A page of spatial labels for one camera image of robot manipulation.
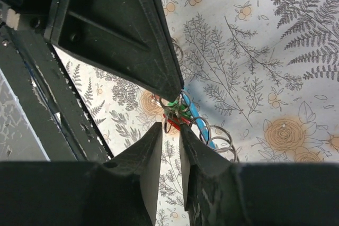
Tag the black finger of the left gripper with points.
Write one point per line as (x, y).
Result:
(127, 38)

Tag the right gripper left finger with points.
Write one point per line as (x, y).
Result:
(122, 191)

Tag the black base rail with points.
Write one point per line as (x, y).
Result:
(46, 93)

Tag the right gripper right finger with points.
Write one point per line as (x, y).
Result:
(219, 192)

